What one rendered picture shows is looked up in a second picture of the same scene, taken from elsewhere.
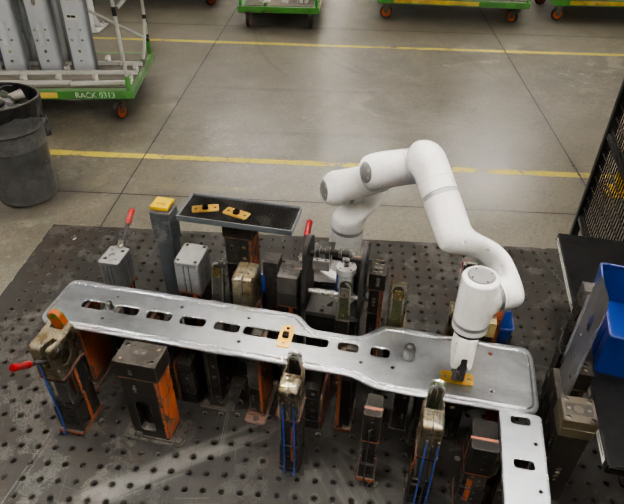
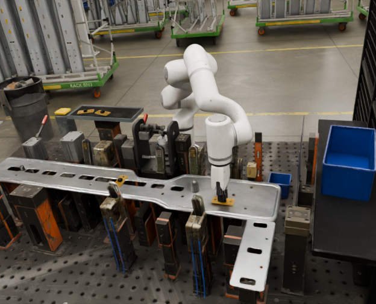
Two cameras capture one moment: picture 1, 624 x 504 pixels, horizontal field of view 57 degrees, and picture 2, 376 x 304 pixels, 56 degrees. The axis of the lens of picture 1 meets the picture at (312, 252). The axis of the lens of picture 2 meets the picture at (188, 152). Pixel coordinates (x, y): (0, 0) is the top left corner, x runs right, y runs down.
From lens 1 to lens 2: 0.56 m
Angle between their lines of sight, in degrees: 11
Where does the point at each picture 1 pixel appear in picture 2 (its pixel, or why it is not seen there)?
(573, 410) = (293, 214)
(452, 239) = (202, 99)
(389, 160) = (178, 63)
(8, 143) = (23, 108)
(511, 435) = (250, 233)
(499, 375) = (253, 199)
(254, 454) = (103, 261)
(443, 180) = (199, 64)
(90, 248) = not seen: hidden behind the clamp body
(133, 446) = (31, 256)
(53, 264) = not seen: hidden behind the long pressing
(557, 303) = not seen: hidden behind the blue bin
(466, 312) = (210, 145)
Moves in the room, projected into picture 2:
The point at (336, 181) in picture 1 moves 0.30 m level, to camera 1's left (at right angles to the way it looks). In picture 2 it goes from (166, 91) to (111, 95)
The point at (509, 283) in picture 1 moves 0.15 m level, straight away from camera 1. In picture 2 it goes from (240, 125) to (256, 107)
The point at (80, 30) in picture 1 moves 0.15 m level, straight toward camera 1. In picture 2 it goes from (74, 50) to (74, 52)
